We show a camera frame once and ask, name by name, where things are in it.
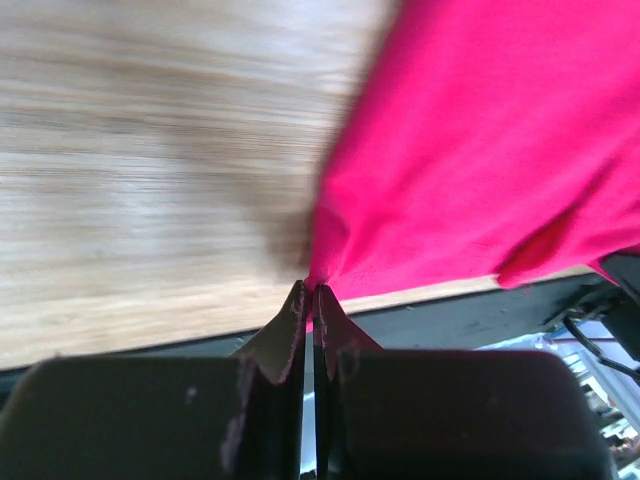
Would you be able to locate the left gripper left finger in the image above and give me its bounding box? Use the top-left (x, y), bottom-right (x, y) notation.
top-left (1, 282), bottom-right (306, 479)

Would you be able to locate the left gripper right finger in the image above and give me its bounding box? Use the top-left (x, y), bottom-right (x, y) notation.
top-left (312, 285), bottom-right (617, 479)

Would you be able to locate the red t shirt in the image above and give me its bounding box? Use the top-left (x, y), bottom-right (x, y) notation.
top-left (306, 1), bottom-right (639, 300)

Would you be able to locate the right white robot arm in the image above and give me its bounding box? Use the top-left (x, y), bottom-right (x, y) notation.
top-left (545, 253), bottom-right (639, 378)

